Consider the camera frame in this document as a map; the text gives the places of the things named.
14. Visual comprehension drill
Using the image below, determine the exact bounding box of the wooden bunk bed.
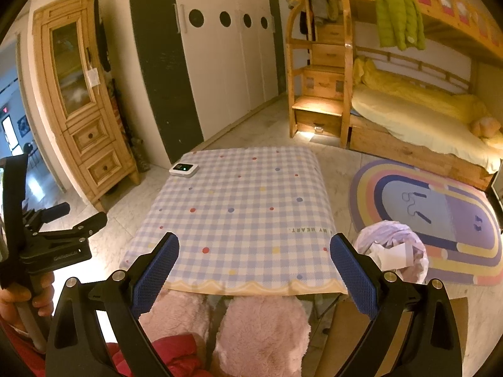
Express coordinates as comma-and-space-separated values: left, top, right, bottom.
337, 0, 503, 192

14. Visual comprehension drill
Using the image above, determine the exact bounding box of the checkered tablecloth table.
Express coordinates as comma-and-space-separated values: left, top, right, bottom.
119, 145, 350, 298

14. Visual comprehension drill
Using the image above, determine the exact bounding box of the white wardrobe with round holes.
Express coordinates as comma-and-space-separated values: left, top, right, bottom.
128, 0, 287, 164

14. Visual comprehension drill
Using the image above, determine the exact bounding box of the red jacket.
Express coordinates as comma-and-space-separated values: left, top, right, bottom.
106, 333, 215, 377

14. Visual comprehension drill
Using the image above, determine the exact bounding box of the white electronic device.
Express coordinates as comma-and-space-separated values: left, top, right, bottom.
169, 161, 200, 178

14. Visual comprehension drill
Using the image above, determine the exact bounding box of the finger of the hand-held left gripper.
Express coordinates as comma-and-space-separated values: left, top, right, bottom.
41, 202, 72, 223
76, 211, 109, 243

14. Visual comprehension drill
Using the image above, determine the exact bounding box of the green puffer jacket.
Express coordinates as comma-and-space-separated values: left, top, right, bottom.
373, 0, 427, 52

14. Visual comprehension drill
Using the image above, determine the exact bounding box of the person's left forearm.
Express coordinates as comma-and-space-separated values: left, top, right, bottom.
0, 320, 47, 377

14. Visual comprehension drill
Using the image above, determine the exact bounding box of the tan plush toy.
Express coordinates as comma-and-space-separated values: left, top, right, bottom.
470, 117, 502, 138

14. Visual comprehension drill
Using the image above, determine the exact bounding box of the yellow quilt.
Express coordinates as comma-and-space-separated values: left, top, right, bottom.
352, 57, 489, 125

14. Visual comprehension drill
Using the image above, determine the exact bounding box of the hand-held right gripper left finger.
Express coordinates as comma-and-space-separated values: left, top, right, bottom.
45, 232, 180, 377

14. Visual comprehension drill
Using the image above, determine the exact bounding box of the lavender trash bag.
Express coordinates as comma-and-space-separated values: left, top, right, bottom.
353, 220, 430, 284

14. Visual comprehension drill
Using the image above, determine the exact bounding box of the pale yellow bed sheet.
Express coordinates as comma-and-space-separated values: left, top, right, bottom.
351, 85, 503, 174

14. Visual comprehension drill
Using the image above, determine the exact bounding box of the black hanging bag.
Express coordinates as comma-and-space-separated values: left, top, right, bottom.
96, 19, 113, 74

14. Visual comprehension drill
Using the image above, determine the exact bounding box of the pile of clothes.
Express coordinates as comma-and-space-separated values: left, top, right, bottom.
285, 0, 341, 34

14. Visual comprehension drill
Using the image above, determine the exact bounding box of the dark patterned object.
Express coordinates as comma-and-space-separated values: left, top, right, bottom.
111, 78, 150, 174

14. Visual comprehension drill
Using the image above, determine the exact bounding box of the pastel rainbow rug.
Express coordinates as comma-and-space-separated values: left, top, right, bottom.
348, 159, 503, 287

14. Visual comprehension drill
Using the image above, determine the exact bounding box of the wooden cabinet with glass door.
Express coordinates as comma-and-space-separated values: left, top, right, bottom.
31, 0, 141, 213

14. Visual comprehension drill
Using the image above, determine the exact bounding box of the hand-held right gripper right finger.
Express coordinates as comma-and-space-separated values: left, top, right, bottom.
329, 232, 464, 377

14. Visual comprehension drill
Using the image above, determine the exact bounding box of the person's left hand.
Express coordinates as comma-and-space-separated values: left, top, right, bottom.
0, 272, 56, 328

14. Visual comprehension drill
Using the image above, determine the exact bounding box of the wooden stair drawer unit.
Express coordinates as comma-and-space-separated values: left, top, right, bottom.
285, 0, 355, 149

